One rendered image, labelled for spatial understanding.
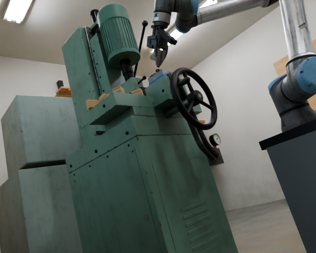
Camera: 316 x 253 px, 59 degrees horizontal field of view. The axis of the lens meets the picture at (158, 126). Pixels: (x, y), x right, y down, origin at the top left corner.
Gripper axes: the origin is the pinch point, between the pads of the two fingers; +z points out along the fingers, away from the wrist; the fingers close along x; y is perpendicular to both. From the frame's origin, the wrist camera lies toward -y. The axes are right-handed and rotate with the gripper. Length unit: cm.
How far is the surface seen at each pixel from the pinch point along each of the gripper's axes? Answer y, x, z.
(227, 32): 144, -301, -104
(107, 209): -4, 27, 68
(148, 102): -9.8, 14.8, 19.0
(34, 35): 248, -39, -43
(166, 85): -15.4, 10.4, 10.7
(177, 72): -23.8, 14.0, 5.7
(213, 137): -25.5, -18.1, 33.0
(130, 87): 10.2, 8.5, 12.8
